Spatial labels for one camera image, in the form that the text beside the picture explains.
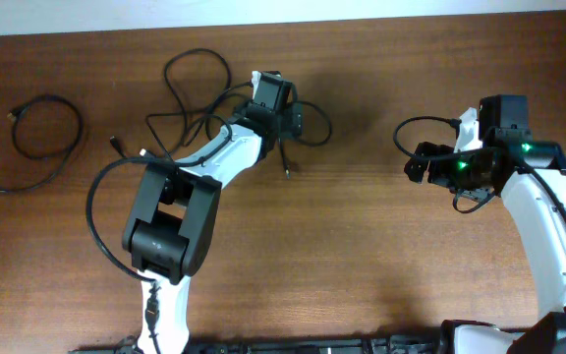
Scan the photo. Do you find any black usb cable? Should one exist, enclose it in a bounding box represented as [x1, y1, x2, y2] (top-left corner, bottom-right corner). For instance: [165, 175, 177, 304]
[277, 86, 334, 180]

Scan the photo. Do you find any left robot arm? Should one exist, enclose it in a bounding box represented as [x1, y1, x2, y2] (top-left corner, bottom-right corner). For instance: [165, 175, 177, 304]
[122, 71, 303, 353]

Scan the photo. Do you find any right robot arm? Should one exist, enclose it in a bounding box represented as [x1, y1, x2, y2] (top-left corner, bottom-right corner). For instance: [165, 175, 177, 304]
[404, 94, 566, 353]

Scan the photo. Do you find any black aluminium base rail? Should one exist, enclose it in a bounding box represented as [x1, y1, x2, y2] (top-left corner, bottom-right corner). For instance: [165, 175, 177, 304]
[69, 329, 554, 354]

